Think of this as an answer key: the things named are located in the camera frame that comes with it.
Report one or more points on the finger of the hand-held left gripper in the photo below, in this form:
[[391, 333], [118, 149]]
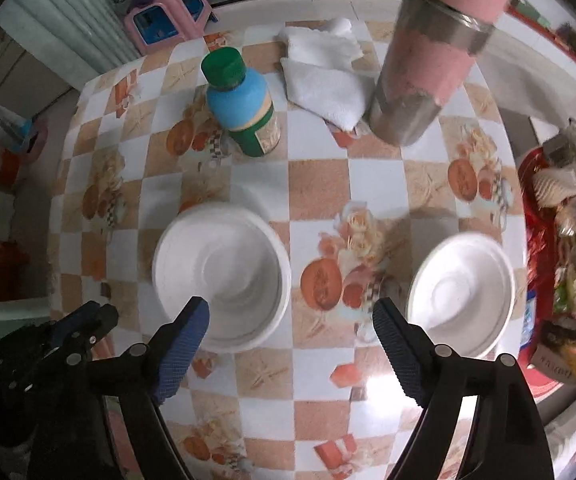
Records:
[[70, 327], [105, 317]]

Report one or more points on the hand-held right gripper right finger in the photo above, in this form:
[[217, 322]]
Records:
[[397, 355]]

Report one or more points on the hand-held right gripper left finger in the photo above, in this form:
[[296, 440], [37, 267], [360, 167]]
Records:
[[183, 350]]

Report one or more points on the small white foam bowl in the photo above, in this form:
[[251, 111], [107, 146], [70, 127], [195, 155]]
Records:
[[462, 290]]

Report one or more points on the large white foam bowl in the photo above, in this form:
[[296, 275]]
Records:
[[228, 260]]

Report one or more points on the red tray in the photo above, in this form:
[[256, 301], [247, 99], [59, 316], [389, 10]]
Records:
[[530, 240]]

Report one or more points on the orange floor container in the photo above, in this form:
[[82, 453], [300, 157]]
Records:
[[3, 165]]

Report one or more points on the checkered fruit print tablecloth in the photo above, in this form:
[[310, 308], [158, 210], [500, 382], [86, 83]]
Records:
[[318, 185]]

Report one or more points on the pink bucket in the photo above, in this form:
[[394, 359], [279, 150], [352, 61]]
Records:
[[33, 137]]

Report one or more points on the green capped blue bottle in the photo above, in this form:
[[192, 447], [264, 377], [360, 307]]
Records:
[[243, 105]]

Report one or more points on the white towel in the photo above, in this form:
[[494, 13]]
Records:
[[328, 90], [323, 42]]

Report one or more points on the white cabinet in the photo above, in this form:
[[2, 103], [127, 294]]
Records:
[[68, 25]]

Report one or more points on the pink and steel tumbler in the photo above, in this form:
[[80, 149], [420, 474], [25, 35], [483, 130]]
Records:
[[432, 50]]

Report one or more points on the pink plastic stool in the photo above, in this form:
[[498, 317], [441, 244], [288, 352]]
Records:
[[168, 15]]

